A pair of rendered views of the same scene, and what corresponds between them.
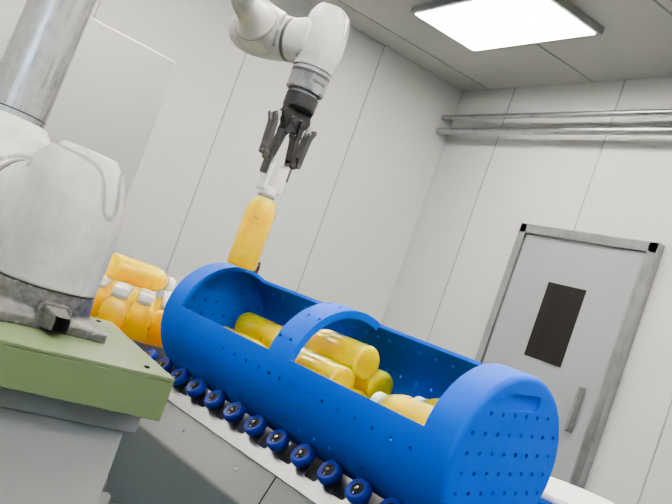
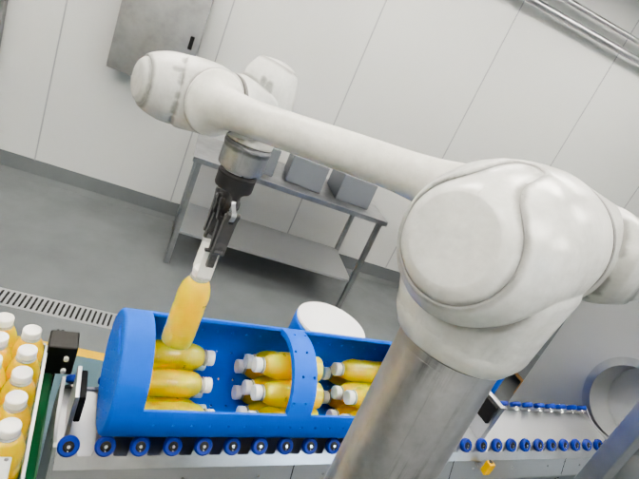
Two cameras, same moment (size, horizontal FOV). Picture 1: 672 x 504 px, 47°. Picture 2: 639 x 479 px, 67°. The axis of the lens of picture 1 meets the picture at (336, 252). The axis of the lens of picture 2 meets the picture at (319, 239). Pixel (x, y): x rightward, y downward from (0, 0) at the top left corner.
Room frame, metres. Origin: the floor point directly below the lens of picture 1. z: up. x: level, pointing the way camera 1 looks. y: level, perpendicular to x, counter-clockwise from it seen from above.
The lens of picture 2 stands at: (1.38, 1.02, 1.91)
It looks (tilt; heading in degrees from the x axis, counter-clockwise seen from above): 20 degrees down; 281
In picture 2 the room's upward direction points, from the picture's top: 24 degrees clockwise
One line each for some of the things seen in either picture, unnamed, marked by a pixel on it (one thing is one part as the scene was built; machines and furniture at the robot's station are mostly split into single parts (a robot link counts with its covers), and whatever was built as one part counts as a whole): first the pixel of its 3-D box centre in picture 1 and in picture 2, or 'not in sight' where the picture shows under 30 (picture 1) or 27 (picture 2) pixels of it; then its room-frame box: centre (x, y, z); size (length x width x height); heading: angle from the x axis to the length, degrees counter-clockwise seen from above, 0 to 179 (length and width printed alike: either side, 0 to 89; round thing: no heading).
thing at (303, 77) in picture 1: (307, 83); (243, 157); (1.75, 0.19, 1.68); 0.09 x 0.09 x 0.06
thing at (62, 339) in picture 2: not in sight; (60, 354); (2.07, 0.13, 0.95); 0.10 x 0.07 x 0.10; 132
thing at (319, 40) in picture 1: (318, 38); (259, 101); (1.75, 0.20, 1.79); 0.13 x 0.11 x 0.16; 64
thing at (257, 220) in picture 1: (253, 230); (187, 308); (1.75, 0.19, 1.32); 0.07 x 0.07 x 0.19
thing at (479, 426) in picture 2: not in sight; (481, 413); (0.91, -0.63, 1.00); 0.10 x 0.04 x 0.15; 132
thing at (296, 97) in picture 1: (296, 113); (231, 191); (1.75, 0.19, 1.60); 0.08 x 0.07 x 0.09; 132
